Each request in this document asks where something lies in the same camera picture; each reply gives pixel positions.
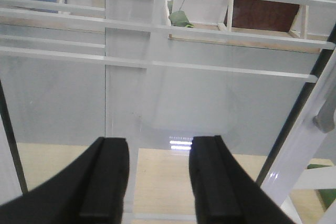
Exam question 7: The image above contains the light plywood base platform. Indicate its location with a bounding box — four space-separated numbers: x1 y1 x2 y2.
18 136 335 223

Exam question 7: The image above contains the white framed sliding glass door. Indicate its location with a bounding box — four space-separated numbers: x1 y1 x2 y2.
0 0 336 224

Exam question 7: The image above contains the green sandbag near box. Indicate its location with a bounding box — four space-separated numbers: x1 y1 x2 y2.
307 164 335 211

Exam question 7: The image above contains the grey metal door handle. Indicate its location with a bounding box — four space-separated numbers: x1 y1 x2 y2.
313 86 335 133

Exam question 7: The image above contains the green sandbag behind glass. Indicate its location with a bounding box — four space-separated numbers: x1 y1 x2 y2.
169 10 194 28

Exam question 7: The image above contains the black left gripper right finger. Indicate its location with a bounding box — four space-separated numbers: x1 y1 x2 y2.
188 135 293 223

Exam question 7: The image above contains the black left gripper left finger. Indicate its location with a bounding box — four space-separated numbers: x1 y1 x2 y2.
1 137 130 223

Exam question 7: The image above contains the white wooden support brace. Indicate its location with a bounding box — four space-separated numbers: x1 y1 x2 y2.
281 166 335 223

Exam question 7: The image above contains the dark brown wooden panel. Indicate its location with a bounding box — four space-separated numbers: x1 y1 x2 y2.
232 0 314 33

